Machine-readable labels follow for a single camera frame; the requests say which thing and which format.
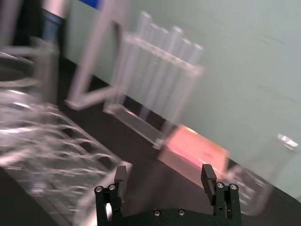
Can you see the clear acrylic test tube rack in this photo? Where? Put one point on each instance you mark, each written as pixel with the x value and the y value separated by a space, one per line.
pixel 131 122

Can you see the small clear glass beaker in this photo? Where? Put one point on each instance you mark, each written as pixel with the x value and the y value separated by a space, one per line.
pixel 263 169

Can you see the clear rack with round holes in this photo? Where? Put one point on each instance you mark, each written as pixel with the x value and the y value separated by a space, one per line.
pixel 47 153

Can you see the black table cloth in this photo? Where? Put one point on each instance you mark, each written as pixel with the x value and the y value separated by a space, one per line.
pixel 145 153

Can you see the clear glass test tube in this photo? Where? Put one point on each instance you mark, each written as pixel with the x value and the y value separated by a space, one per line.
pixel 151 40
pixel 174 41
pixel 194 56
pixel 141 30
pixel 161 43
pixel 184 53

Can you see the blue panel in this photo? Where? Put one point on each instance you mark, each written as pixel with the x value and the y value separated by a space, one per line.
pixel 90 3

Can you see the pink cardboard box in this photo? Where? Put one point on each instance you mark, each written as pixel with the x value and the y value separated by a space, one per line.
pixel 192 146

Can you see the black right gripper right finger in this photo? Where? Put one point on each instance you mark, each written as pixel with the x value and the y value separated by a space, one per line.
pixel 208 179

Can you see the pale wall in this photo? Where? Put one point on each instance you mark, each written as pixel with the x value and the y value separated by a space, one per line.
pixel 235 70

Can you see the silver and blue cylinder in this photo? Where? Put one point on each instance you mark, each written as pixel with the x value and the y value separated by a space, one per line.
pixel 55 9

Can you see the large clear glass beaker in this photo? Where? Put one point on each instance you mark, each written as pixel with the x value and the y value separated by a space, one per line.
pixel 44 70

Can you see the white angled stand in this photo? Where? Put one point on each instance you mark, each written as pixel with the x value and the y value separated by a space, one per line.
pixel 91 56

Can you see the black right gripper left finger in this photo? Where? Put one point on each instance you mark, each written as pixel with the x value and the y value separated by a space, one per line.
pixel 120 179

